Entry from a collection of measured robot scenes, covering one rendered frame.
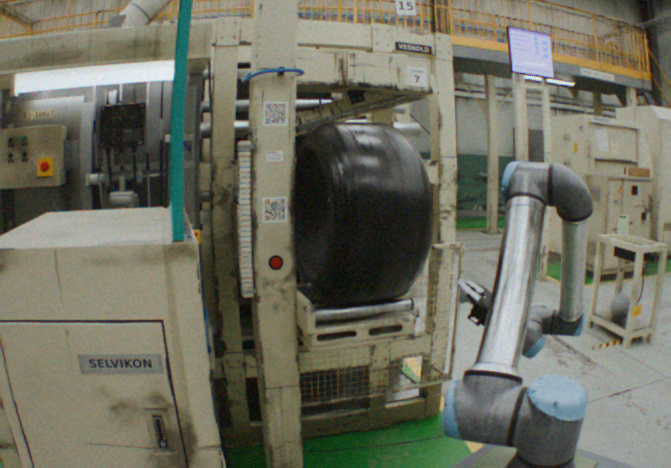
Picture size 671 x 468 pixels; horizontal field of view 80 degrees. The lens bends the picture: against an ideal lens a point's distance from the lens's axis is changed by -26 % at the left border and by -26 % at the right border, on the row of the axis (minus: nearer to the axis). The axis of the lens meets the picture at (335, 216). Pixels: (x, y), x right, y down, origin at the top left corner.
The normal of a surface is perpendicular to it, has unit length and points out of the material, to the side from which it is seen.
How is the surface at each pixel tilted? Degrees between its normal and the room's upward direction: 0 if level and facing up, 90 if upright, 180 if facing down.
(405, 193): 74
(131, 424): 90
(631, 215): 90
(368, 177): 64
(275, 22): 90
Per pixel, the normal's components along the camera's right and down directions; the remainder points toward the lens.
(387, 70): 0.32, 0.11
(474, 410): -0.46, -0.39
